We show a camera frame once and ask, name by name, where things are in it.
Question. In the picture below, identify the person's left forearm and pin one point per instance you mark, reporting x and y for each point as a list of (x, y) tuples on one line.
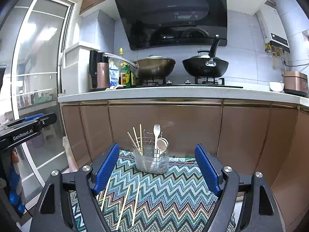
[(17, 174)]

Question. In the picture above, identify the black range hood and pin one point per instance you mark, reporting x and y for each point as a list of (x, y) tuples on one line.
[(169, 12)]

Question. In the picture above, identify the shelf of assorted bottles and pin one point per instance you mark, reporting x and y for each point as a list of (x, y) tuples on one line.
[(36, 99)]

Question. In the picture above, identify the white spoon with pink bowl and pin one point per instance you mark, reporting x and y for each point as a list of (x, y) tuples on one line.
[(159, 145)]

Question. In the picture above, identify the white water heater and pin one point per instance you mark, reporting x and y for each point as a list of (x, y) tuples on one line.
[(270, 21)]

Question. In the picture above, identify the dark sauce bottle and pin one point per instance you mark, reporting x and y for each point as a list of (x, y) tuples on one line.
[(133, 78)]

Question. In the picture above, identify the yellow cap oil bottle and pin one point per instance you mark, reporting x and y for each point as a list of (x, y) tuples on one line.
[(120, 51)]

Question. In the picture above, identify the row of brown cabinet doors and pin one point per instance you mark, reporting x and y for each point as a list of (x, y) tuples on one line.
[(193, 125)]

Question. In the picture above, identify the brass gas pipe valves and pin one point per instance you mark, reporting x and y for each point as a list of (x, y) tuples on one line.
[(275, 53)]

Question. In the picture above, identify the sliding glass door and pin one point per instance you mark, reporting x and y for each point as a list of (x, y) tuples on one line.
[(41, 53)]

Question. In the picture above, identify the white bowl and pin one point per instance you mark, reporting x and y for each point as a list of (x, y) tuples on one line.
[(276, 87)]

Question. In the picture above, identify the zigzag patterned cloth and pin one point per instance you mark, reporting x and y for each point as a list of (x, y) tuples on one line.
[(169, 198)]

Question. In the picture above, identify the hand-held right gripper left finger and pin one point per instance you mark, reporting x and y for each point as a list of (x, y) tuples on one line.
[(106, 166)]

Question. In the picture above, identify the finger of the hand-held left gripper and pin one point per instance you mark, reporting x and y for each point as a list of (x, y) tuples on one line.
[(33, 118)]

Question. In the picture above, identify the white kitchen countertop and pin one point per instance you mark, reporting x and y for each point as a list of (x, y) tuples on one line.
[(169, 93)]

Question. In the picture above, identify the white and blue salt bag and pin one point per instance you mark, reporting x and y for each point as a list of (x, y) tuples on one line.
[(114, 76)]

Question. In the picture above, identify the wooden chopstick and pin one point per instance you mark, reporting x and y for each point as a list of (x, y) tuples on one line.
[(136, 201), (141, 135), (123, 207), (136, 137), (132, 139), (106, 191)]

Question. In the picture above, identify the white plastic fork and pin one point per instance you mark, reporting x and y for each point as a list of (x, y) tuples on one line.
[(156, 130)]

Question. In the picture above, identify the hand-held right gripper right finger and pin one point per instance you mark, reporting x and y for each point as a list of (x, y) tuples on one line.
[(207, 169)]

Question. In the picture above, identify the small white cloth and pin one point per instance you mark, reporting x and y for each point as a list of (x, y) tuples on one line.
[(115, 87)]

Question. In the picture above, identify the white boxed pipe column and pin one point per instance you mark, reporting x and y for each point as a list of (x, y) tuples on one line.
[(74, 58)]

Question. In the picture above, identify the green bottle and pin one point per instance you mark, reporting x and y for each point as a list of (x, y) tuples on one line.
[(125, 78)]

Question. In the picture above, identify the pink rice cooker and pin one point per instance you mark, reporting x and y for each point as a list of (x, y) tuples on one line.
[(294, 82)]

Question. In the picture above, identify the black gas stove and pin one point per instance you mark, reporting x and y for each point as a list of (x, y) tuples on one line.
[(178, 85)]

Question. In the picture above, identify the pink and black kettle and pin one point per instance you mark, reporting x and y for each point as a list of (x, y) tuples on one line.
[(102, 75)]

